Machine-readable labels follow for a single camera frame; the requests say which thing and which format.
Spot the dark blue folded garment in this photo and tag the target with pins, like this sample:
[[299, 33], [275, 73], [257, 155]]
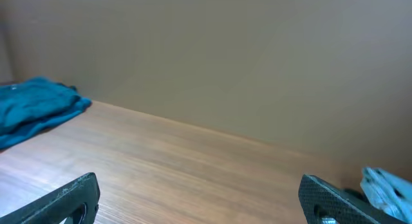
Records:
[[35, 105]]

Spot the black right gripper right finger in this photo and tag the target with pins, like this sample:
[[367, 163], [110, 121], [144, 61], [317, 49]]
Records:
[[321, 202]]

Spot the light blue denim shorts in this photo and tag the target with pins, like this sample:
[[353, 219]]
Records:
[[387, 192]]

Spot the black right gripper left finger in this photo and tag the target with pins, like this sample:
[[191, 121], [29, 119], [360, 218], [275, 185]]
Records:
[[76, 202]]

